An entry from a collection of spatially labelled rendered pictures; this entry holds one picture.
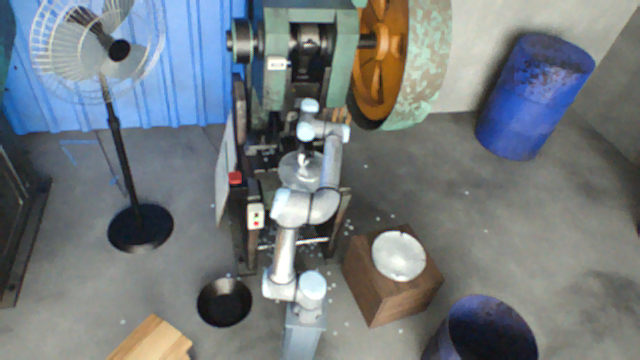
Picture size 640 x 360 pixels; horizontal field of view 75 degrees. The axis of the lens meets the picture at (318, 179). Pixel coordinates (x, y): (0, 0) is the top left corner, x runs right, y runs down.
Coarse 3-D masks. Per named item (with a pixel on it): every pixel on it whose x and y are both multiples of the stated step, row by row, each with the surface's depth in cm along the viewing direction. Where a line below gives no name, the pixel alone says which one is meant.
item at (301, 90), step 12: (300, 72) 192; (312, 72) 197; (300, 84) 189; (312, 84) 191; (300, 96) 194; (312, 96) 196; (288, 108) 197; (300, 108) 199; (288, 120) 201; (288, 132) 207
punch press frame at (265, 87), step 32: (256, 0) 178; (288, 0) 170; (320, 0) 175; (256, 32) 175; (288, 32) 165; (352, 32) 172; (256, 64) 193; (352, 64) 183; (256, 96) 218; (256, 128) 233
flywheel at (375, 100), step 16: (384, 0) 191; (400, 0) 173; (368, 16) 204; (384, 16) 188; (400, 16) 174; (368, 32) 212; (384, 32) 185; (400, 32) 175; (384, 48) 187; (400, 48) 190; (368, 64) 209; (384, 64) 192; (400, 64) 177; (352, 80) 223; (368, 80) 211; (384, 80) 193; (400, 80) 171; (368, 96) 212; (384, 96) 195; (368, 112) 206; (384, 112) 188
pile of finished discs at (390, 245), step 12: (384, 240) 232; (396, 240) 233; (408, 240) 235; (372, 252) 226; (384, 252) 227; (396, 252) 227; (408, 252) 228; (420, 252) 230; (384, 264) 221; (396, 264) 222; (408, 264) 223; (420, 264) 224; (396, 276) 218; (408, 276) 218
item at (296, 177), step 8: (288, 160) 208; (296, 160) 209; (312, 160) 211; (320, 160) 212; (280, 168) 204; (288, 168) 205; (296, 168) 205; (304, 168) 206; (312, 168) 206; (320, 168) 208; (280, 176) 200; (288, 176) 201; (296, 176) 202; (304, 176) 202; (312, 176) 203; (320, 176) 204; (288, 184) 198; (296, 184) 199; (304, 184) 199; (312, 184) 200; (312, 192) 197
